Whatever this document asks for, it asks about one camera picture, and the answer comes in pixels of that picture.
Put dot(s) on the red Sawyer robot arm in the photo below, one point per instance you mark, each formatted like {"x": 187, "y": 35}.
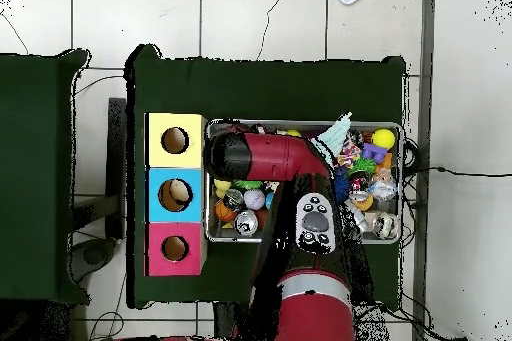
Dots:
{"x": 312, "y": 309}

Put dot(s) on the wooden box with three holes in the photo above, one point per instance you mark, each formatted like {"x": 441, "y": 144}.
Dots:
{"x": 192, "y": 149}

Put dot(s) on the clear mesh bin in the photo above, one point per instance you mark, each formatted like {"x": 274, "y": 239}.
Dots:
{"x": 216, "y": 233}

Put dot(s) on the silver drink can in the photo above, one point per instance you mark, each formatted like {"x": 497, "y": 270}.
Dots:
{"x": 246, "y": 223}

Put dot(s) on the dark green tablecloth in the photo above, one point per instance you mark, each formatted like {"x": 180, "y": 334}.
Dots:
{"x": 260, "y": 89}

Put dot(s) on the mint green knitted cloth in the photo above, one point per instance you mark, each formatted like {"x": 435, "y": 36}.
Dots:
{"x": 336, "y": 137}

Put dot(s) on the silver plastic toy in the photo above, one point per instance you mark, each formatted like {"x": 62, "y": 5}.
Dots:
{"x": 358, "y": 219}

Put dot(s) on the purple toy block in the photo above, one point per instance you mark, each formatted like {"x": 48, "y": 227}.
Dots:
{"x": 374, "y": 152}

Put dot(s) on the green covered side table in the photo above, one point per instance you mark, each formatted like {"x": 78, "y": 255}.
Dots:
{"x": 32, "y": 177}

